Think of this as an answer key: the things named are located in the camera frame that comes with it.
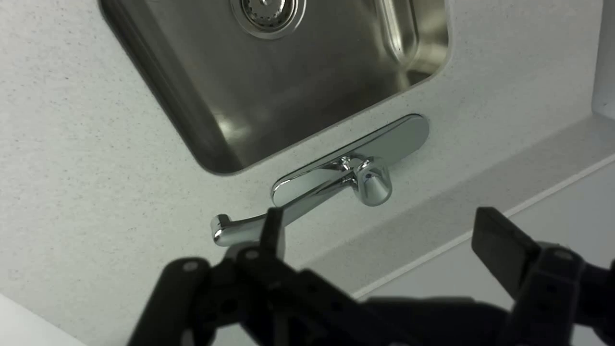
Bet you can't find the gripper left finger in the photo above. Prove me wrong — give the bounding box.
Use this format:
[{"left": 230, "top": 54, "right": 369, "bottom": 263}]
[{"left": 126, "top": 207, "right": 366, "bottom": 346}]

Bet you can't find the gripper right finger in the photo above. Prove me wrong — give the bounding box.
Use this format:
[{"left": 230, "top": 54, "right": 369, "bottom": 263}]
[{"left": 471, "top": 207, "right": 615, "bottom": 346}]

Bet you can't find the chrome faucet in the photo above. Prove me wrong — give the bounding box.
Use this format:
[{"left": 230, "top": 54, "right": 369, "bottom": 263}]
[{"left": 210, "top": 113, "right": 430, "bottom": 247}]

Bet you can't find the stainless steel sink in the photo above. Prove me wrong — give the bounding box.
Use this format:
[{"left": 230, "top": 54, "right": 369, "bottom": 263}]
[{"left": 98, "top": 0, "right": 451, "bottom": 175}]

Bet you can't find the sink drain strainer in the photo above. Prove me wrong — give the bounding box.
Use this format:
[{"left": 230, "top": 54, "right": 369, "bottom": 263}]
[{"left": 230, "top": 0, "right": 307, "bottom": 40}]

